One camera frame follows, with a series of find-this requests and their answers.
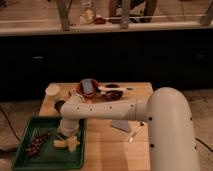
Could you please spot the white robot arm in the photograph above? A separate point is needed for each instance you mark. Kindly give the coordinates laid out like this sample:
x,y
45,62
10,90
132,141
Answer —
x,y
167,114

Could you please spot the grey triangular cloth piece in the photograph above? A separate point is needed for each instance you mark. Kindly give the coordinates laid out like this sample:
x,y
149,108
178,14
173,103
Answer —
x,y
122,125

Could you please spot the dark small cup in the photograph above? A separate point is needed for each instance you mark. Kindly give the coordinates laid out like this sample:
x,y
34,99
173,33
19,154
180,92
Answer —
x,y
58,105

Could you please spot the dark red grape bunch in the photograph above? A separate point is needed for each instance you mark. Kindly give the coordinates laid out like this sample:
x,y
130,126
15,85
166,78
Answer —
x,y
35,145

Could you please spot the yellow banana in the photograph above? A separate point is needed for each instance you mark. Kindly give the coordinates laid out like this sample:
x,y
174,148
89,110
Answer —
x,y
70,143

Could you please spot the green plastic tray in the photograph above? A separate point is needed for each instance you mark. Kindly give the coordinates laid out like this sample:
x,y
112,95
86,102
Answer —
x,y
48,157

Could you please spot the dark red bowl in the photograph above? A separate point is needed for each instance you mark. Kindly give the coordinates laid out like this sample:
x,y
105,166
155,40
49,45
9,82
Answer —
x,y
112,95

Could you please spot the blue sponge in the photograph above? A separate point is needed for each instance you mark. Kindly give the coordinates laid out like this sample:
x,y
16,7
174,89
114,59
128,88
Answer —
x,y
87,86

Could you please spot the brown rectangular block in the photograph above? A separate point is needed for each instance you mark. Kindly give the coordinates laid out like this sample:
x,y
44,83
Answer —
x,y
73,93

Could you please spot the silver fork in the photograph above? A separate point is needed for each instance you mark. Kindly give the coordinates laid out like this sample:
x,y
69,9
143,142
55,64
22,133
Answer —
x,y
133,135

